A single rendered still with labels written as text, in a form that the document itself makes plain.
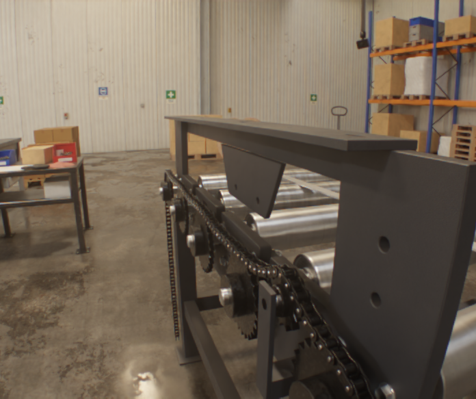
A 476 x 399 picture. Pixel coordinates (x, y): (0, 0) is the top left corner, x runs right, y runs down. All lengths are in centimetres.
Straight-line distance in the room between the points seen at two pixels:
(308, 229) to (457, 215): 70
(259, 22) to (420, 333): 1190
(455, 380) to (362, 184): 28
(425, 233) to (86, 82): 1074
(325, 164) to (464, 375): 33
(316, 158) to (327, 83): 1256
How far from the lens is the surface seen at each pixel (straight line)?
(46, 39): 1121
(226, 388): 121
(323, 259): 70
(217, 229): 76
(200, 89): 1098
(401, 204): 35
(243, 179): 76
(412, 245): 34
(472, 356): 54
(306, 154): 53
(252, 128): 51
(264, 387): 56
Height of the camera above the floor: 119
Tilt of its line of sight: 15 degrees down
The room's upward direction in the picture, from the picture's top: straight up
